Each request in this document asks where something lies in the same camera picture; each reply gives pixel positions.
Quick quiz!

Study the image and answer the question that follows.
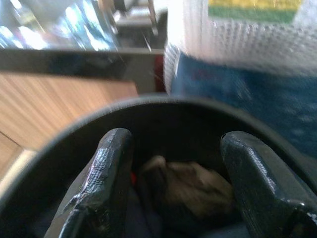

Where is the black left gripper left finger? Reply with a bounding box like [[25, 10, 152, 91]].
[[44, 127, 135, 238]]

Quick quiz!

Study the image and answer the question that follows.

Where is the glass door with grey frame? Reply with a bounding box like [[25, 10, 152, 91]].
[[0, 0, 165, 94]]

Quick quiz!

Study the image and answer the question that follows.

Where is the black round laundry basket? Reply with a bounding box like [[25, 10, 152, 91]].
[[0, 96, 317, 238]]

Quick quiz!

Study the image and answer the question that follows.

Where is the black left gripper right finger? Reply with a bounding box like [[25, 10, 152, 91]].
[[220, 130, 317, 238]]

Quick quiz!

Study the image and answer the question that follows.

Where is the brown crumpled garment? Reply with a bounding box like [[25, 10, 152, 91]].
[[140, 155, 236, 225]]

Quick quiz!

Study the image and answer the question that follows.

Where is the blue package in bubble wrap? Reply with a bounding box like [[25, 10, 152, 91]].
[[163, 0, 317, 159]]

